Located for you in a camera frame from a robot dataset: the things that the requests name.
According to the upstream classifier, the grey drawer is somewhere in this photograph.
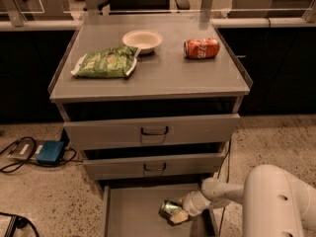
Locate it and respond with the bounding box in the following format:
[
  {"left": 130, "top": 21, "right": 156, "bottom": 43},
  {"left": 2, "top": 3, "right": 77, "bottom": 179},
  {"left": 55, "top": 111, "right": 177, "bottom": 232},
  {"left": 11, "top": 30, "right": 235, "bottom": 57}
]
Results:
[
  {"left": 101, "top": 184, "right": 219, "bottom": 237},
  {"left": 64, "top": 114, "right": 240, "bottom": 150},
  {"left": 84, "top": 153, "right": 224, "bottom": 180}
]

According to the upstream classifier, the red cola can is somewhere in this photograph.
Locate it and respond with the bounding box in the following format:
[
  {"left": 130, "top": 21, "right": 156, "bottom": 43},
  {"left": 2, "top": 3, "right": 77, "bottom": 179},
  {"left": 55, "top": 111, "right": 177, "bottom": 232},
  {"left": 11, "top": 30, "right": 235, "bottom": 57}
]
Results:
[{"left": 184, "top": 38, "right": 219, "bottom": 59}]

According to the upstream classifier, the grey metal drawer cabinet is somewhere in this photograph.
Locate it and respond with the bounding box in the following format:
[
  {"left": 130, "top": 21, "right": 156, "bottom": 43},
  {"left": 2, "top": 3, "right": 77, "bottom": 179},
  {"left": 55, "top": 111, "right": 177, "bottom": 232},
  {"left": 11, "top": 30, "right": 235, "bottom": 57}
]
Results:
[{"left": 47, "top": 13, "right": 254, "bottom": 237}]

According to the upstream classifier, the grey top drawer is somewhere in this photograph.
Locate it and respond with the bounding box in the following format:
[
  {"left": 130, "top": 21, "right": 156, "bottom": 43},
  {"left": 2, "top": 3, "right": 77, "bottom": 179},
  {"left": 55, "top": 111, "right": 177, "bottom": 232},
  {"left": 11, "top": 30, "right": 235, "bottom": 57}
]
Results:
[{"left": 64, "top": 114, "right": 240, "bottom": 150}]

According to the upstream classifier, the grey flat device on floor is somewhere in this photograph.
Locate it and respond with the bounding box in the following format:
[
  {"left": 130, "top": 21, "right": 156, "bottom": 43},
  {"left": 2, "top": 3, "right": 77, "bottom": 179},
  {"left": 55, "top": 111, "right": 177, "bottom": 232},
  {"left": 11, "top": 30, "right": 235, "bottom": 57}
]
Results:
[{"left": 8, "top": 139, "right": 43, "bottom": 161}]

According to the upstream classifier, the grey bottom drawer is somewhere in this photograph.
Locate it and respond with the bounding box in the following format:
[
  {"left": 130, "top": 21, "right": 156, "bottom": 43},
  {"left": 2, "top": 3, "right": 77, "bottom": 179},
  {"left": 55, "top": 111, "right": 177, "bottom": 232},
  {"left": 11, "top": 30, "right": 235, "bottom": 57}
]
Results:
[{"left": 101, "top": 184, "right": 219, "bottom": 237}]

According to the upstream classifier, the blue electronics box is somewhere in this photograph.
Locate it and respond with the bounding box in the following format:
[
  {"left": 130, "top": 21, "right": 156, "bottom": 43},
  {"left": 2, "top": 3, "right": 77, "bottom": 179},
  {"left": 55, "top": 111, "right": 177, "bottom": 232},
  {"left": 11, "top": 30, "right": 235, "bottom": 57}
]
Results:
[{"left": 36, "top": 140, "right": 64, "bottom": 165}]

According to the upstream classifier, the green chip bag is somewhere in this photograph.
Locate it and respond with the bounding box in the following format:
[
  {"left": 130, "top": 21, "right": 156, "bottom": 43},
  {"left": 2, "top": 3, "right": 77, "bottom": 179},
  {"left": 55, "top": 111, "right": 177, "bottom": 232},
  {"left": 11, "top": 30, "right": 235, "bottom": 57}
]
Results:
[{"left": 71, "top": 45, "right": 140, "bottom": 79}]

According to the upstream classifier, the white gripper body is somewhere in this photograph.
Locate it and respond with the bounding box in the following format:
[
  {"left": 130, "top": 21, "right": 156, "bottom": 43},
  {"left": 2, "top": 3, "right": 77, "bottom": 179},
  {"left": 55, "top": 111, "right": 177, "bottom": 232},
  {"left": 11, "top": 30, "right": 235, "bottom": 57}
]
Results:
[{"left": 182, "top": 191, "right": 211, "bottom": 216}]

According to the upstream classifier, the grey middle drawer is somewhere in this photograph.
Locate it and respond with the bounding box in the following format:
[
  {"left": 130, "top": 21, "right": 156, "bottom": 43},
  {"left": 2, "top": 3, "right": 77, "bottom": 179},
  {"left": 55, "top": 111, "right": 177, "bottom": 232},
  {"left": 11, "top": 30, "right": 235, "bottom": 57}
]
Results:
[{"left": 84, "top": 153, "right": 224, "bottom": 180}]

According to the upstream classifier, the black cable on floor left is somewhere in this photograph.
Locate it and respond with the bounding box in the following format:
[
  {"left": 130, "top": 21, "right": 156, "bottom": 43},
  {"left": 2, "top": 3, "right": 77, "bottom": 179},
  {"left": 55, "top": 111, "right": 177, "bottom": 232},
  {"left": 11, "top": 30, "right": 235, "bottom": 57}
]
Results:
[{"left": 0, "top": 135, "right": 83, "bottom": 174}]

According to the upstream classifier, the black cable beside cabinet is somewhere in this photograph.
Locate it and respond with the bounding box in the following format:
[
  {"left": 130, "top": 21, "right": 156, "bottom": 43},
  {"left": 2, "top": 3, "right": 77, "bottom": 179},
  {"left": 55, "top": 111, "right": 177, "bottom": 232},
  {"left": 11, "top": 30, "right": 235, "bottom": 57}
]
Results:
[{"left": 215, "top": 138, "right": 232, "bottom": 237}]

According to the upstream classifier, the black object bottom left corner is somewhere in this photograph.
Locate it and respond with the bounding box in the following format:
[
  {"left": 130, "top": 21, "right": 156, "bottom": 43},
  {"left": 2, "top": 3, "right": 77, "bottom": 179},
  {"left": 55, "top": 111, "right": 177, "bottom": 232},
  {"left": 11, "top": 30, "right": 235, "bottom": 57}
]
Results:
[{"left": 0, "top": 212, "right": 40, "bottom": 237}]

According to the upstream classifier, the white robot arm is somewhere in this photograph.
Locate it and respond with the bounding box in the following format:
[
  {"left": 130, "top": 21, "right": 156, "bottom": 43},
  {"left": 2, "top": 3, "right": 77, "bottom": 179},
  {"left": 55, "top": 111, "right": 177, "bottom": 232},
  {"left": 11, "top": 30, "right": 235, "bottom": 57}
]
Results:
[{"left": 161, "top": 165, "right": 316, "bottom": 237}]

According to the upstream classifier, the white paper bowl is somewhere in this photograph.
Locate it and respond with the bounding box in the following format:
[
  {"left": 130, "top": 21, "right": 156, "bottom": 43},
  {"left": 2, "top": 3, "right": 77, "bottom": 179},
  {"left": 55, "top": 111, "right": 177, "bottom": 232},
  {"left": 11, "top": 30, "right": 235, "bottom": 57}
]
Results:
[{"left": 122, "top": 30, "right": 163, "bottom": 54}]

